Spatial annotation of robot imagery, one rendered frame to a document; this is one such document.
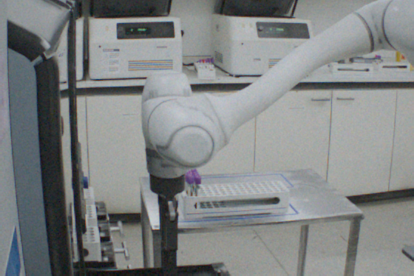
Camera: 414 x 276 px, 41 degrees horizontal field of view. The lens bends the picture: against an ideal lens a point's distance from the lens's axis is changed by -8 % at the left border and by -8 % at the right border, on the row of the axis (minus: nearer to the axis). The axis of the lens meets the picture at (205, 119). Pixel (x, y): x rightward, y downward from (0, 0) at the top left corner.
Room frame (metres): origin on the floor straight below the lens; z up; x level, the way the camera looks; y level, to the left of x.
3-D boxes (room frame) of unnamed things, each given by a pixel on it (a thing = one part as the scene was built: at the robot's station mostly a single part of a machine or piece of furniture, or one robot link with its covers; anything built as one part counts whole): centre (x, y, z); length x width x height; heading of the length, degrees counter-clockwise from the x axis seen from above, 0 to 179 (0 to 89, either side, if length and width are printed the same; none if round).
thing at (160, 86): (1.18, 0.08, 1.18); 0.13 x 0.11 x 0.16; 14
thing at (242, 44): (3.91, -0.36, 1.25); 0.62 x 0.56 x 0.69; 12
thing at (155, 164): (1.19, 0.08, 1.07); 0.09 x 0.09 x 0.06
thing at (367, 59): (4.19, -1.17, 0.97); 0.24 x 0.12 x 0.13; 91
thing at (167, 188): (1.19, 0.08, 1.00); 0.08 x 0.07 x 0.09; 12
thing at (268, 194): (1.57, -0.08, 0.85); 0.30 x 0.10 x 0.06; 100
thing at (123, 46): (3.73, 0.47, 1.24); 0.62 x 0.56 x 0.69; 13
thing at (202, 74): (3.62, 0.01, 0.93); 0.30 x 0.10 x 0.06; 6
